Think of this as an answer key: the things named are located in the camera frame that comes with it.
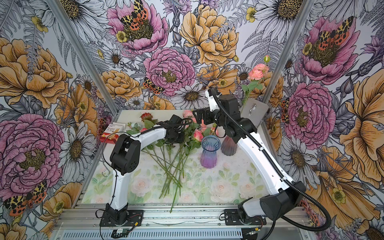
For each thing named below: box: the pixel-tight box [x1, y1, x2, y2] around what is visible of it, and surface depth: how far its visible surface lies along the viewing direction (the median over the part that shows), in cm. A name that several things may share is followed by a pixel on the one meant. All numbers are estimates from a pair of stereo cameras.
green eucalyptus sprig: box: [126, 121, 141, 135], surface depth 107 cm
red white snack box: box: [99, 123, 124, 144], surface depth 105 cm
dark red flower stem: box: [139, 112, 158, 129], surface depth 111 cm
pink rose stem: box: [241, 55, 271, 105], surface depth 75 cm
